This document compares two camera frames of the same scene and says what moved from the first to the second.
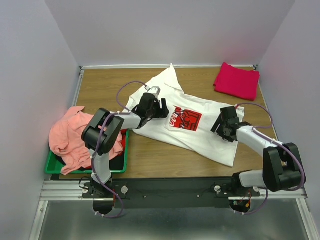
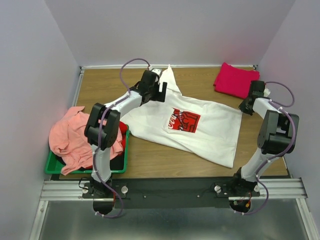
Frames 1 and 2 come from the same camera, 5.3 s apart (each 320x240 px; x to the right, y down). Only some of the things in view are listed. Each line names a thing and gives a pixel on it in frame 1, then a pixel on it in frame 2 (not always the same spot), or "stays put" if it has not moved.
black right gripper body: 221,131 to 245,108
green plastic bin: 119,163 stays put
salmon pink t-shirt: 66,141 stays put
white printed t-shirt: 207,128 stays put
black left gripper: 161,113 to 161,96
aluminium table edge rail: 82,69 stays put
